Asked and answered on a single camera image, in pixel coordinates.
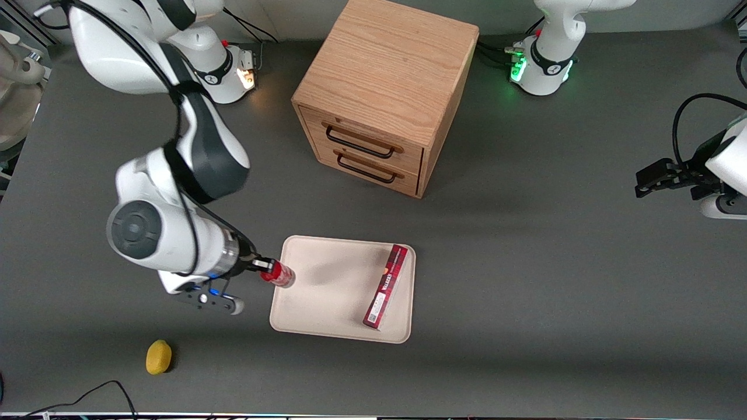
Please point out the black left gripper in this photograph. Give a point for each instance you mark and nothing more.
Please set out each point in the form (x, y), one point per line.
(694, 173)

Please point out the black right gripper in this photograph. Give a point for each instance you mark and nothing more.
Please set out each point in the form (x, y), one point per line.
(248, 261)

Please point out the red coke bottle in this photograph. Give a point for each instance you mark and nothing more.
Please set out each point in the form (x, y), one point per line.
(283, 277)

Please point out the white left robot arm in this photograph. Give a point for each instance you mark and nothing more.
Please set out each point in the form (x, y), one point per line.
(551, 52)

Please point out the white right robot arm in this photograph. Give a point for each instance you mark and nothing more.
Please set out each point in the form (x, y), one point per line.
(175, 233)

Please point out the cream rectangular tray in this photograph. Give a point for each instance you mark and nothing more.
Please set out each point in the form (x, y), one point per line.
(338, 291)

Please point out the red cookie box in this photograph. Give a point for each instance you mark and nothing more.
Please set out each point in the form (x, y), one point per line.
(385, 291)

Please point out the wooden drawer front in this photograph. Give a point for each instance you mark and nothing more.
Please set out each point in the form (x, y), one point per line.
(327, 156)
(408, 160)

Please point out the yellow lemon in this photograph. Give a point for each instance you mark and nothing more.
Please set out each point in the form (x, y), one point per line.
(158, 357)

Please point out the wooden drawer cabinet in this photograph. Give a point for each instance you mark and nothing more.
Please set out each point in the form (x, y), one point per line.
(385, 64)

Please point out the beige rounded fixture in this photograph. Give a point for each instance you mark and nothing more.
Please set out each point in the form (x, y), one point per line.
(17, 70)

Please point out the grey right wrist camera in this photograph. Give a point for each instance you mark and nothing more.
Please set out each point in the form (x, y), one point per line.
(204, 298)

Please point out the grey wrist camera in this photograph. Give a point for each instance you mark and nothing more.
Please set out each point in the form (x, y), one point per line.
(204, 298)
(726, 207)

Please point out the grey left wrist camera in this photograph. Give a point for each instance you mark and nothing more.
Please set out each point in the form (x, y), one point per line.
(726, 207)

